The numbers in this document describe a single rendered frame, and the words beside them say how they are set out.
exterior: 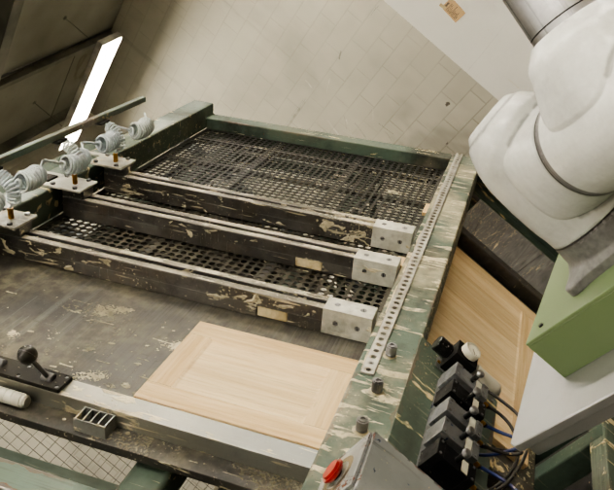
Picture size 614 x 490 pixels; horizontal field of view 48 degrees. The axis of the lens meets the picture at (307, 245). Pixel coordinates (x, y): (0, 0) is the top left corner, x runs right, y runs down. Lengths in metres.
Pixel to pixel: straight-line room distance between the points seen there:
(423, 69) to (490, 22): 1.85
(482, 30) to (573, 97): 4.39
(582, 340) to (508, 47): 4.31
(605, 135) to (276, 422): 0.85
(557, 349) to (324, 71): 6.43
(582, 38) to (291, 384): 0.95
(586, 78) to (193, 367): 1.03
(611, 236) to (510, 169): 0.17
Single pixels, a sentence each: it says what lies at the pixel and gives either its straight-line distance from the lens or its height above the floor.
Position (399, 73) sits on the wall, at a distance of 7.09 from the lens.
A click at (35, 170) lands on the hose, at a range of 2.13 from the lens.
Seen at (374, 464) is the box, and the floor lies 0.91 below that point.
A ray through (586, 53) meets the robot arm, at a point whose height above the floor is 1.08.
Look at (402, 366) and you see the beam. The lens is 1.58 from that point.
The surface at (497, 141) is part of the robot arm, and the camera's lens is 1.04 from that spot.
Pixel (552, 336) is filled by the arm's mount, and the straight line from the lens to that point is 1.09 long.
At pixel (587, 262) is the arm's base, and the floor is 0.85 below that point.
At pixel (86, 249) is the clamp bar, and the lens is 1.97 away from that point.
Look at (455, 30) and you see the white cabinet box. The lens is 5.33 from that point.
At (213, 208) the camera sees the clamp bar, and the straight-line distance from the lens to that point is 2.33.
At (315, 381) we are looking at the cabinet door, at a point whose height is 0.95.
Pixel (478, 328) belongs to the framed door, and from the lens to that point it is 2.50.
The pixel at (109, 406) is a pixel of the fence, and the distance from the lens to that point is 1.45.
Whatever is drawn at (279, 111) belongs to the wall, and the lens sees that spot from 7.77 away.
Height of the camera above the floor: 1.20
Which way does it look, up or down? 2 degrees down
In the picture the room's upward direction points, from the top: 50 degrees counter-clockwise
